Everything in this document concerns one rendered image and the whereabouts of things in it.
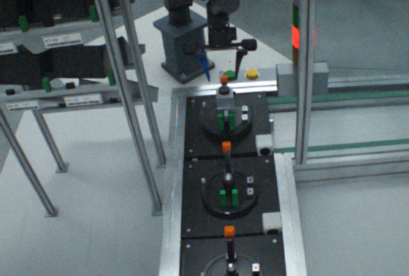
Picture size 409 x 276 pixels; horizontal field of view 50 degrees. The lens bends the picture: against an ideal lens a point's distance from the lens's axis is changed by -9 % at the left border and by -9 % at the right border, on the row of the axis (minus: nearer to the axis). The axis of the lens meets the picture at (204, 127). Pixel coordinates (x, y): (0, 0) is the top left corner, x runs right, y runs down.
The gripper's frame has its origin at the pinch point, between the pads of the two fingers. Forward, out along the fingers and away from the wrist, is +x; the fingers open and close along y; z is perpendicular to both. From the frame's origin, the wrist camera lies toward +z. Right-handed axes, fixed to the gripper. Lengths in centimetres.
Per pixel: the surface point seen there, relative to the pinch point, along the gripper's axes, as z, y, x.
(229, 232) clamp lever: 24.7, 0.1, 35.8
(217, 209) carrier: 10.5, -3.0, 33.8
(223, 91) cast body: -4.8, 0.0, 6.1
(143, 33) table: -72, -33, -22
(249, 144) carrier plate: -7.3, 5.8, 20.5
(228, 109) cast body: -6.3, 1.0, 10.8
